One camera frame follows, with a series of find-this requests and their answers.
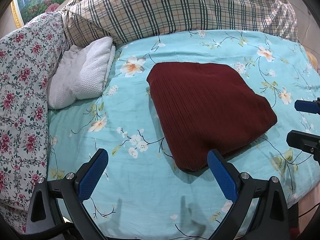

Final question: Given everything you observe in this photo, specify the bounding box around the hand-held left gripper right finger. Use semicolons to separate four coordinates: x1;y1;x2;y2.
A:
207;149;292;240

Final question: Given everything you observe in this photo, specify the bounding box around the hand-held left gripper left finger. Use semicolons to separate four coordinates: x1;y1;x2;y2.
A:
25;148;109;240

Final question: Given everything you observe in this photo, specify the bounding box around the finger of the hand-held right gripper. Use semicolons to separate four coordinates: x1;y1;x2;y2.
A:
286;129;320;165
294;99;320;115

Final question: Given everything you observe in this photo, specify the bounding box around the maroon knit sweater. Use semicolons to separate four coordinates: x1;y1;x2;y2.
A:
146;61;278;172

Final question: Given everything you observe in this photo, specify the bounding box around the yellow object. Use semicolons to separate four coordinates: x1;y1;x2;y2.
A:
307;51;320;73

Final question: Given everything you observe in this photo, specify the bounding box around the blue floral bed sheet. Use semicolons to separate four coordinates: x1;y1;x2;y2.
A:
46;29;320;240

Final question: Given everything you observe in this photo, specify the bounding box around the white textured pillow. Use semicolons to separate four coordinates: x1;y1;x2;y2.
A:
47;36;117;110

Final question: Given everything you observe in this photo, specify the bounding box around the beige plaid quilt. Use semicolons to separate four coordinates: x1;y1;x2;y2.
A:
61;0;300;49

